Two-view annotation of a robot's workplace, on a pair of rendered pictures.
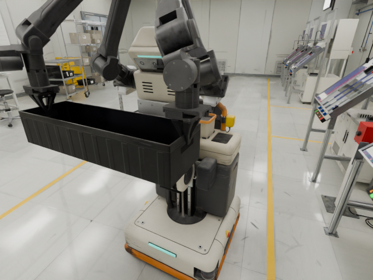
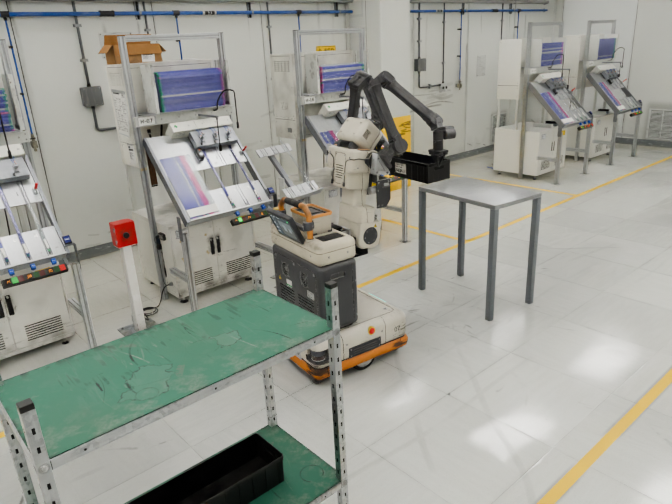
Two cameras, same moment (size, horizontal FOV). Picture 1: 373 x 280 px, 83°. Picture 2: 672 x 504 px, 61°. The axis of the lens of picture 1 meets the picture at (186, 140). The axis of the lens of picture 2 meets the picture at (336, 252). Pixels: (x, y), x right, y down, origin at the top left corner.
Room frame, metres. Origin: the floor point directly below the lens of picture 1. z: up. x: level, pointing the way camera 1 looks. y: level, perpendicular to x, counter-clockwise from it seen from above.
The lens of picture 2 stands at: (3.80, 1.59, 1.79)
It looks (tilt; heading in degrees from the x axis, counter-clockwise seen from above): 20 degrees down; 210
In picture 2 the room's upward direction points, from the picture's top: 3 degrees counter-clockwise
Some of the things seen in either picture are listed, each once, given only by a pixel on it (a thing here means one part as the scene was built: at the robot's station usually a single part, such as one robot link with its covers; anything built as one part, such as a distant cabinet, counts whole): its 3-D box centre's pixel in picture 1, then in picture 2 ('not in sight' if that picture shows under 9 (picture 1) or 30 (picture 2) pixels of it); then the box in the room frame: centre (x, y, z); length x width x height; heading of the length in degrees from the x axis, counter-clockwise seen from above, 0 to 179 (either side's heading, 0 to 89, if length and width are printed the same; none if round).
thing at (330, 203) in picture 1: (353, 169); (131, 277); (1.47, -1.36, 0.39); 0.24 x 0.24 x 0.78; 71
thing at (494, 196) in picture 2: not in sight; (475, 244); (0.04, 0.54, 0.40); 0.70 x 0.45 x 0.80; 64
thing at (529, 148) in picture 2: not in sight; (533, 100); (-4.09, 0.08, 0.95); 1.36 x 0.82 x 1.90; 71
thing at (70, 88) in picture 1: (67, 88); not in sight; (5.11, 2.84, 0.30); 0.30 x 0.23 x 0.18; 179
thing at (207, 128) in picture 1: (195, 123); (311, 219); (1.24, -0.06, 0.87); 0.23 x 0.15 x 0.11; 64
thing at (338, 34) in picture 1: (324, 60); not in sight; (5.08, -3.10, 0.95); 1.36 x 0.82 x 1.90; 71
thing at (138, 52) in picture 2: not in sight; (150, 47); (0.62, -1.75, 1.82); 0.68 x 0.30 x 0.20; 161
